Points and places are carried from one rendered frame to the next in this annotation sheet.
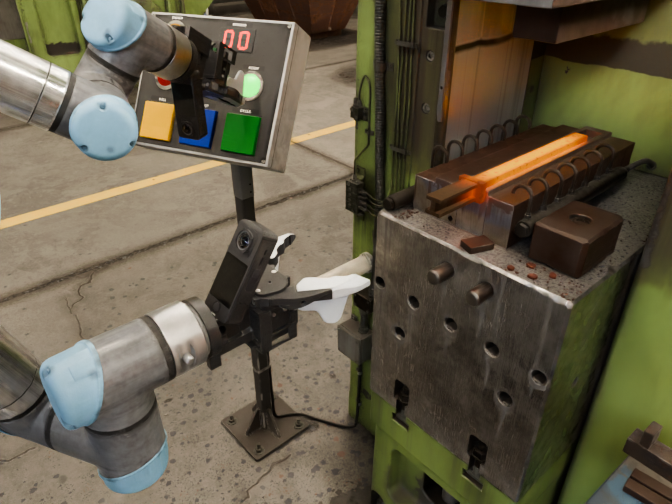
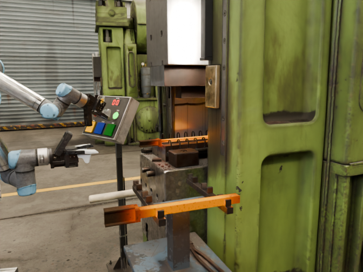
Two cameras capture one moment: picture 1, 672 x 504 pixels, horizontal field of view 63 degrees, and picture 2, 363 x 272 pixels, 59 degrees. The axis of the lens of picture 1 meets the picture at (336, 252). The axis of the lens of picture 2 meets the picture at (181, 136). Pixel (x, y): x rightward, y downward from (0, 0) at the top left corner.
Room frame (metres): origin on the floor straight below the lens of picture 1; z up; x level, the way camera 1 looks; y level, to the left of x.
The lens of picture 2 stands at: (-0.62, -0.80, 1.30)
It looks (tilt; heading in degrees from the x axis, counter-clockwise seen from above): 10 degrees down; 18
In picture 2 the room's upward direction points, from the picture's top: straight up
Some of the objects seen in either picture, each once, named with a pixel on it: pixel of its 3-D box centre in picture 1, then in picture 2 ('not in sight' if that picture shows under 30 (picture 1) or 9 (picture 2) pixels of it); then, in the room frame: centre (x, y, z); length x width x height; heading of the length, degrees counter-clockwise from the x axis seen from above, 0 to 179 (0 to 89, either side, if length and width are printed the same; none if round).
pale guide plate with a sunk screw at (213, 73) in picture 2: not in sight; (212, 86); (0.68, -0.51, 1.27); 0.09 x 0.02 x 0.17; 41
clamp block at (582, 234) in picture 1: (575, 237); (183, 157); (0.73, -0.37, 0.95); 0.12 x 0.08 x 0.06; 131
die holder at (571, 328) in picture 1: (530, 296); (202, 196); (0.93, -0.41, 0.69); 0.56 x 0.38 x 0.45; 131
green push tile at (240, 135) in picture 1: (241, 134); (110, 130); (1.04, 0.19, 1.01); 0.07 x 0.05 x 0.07; 66
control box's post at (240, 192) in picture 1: (252, 284); (120, 195); (1.19, 0.22, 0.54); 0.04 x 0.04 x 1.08; 41
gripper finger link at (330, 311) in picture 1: (333, 301); (87, 156); (0.53, 0.00, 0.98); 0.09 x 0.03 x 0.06; 95
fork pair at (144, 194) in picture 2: not in sight; (177, 191); (0.32, -0.48, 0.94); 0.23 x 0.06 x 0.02; 129
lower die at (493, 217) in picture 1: (528, 171); (195, 145); (0.97, -0.36, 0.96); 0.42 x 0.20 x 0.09; 131
